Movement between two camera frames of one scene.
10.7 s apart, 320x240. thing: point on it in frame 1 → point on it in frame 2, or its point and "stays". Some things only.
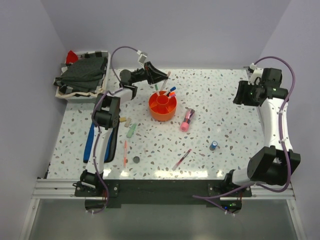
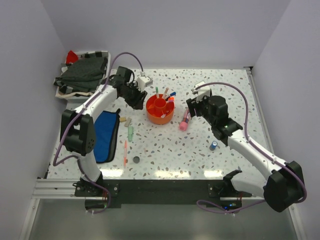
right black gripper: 241,97 → 192,104
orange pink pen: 125,154 stays
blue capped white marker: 172,89 → 172,95
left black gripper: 152,78 → 138,103
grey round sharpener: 136,159 stays
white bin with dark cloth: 81,81 stays
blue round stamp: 214,144 stays
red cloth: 71,57 stays
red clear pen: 181,159 → 163,115
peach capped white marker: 163,86 → 165,92
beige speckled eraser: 127,124 stays
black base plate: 101,194 stays
